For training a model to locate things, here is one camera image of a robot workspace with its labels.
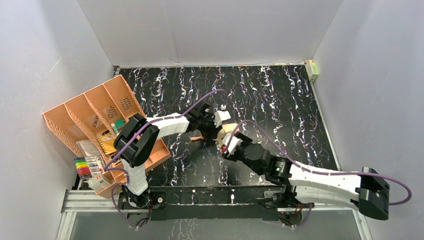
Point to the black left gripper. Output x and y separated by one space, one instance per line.
211 128

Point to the beige and black folding umbrella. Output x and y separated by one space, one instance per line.
226 128

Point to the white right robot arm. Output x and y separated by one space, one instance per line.
363 191

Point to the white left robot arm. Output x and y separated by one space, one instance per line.
136 141

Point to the green eraser block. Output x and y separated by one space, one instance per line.
120 123

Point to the glue stick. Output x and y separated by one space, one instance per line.
114 128

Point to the yellow spiral notebook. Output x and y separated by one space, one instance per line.
106 143

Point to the white green box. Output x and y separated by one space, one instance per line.
311 69

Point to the orange plastic desk organizer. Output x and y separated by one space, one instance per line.
91 114

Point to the small white red box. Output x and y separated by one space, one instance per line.
98 182

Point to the coloured marker set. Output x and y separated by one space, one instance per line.
88 166

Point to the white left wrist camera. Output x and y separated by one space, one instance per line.
221 115

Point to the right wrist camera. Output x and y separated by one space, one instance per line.
229 144

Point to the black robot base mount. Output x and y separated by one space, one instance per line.
266 202

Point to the aluminium frame rail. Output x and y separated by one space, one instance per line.
87 216

